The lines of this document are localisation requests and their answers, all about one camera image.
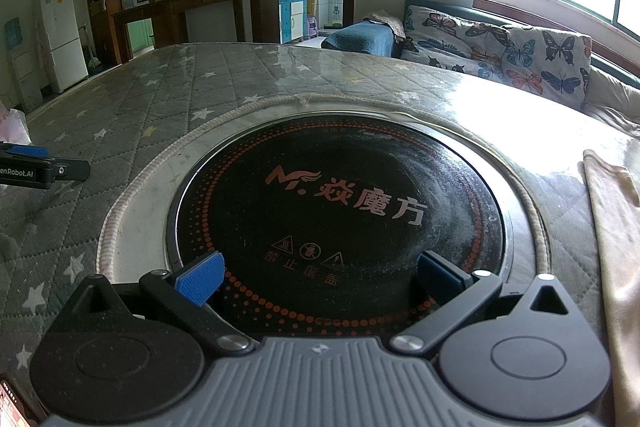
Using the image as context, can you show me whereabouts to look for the broom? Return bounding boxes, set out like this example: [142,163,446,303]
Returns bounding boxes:
[80,24,103,68]

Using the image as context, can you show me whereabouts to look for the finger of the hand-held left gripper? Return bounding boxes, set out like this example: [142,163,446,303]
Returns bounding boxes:
[0,157,92,190]
[0,142,49,159]

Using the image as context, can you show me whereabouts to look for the white pink paper bag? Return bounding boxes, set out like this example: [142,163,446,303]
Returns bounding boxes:
[0,103,32,148]

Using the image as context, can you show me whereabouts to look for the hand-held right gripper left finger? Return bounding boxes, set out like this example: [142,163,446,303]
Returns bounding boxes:
[60,251,256,357]

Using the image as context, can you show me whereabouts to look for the beige folded cloth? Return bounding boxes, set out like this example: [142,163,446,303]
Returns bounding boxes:
[367,9,407,38]

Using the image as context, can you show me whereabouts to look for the floor mop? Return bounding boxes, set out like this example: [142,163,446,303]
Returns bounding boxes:
[324,0,345,29]

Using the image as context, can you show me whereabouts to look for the black round induction cooktop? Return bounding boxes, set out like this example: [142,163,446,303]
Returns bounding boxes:
[165,116,515,340]

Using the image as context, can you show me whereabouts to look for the smartphone with red screen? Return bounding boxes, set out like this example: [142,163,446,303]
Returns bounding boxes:
[0,374,33,427]

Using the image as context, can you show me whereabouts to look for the butterfly print cushion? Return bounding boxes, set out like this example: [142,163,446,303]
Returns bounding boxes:
[401,4,513,75]
[500,27,593,110]

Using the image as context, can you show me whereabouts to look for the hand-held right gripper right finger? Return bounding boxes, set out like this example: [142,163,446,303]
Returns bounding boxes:
[390,251,586,355]

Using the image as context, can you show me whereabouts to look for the white water dispenser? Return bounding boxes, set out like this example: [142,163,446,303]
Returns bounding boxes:
[4,18,33,108]

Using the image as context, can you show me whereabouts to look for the beige cushion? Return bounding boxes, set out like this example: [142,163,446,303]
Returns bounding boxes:
[582,67,640,125]

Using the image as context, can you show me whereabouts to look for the beige t-shirt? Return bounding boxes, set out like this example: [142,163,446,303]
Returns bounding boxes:
[582,149,640,427]

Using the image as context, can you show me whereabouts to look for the white refrigerator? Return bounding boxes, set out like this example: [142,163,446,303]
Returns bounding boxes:
[39,0,90,94]

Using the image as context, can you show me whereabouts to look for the blue folded blanket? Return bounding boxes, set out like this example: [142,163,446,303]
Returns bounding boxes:
[320,21,396,58]

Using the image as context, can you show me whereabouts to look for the blue white cabinet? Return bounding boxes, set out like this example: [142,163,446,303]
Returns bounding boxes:
[278,0,313,45]

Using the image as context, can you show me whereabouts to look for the green sofa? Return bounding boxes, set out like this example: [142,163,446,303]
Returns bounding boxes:
[402,0,640,108]

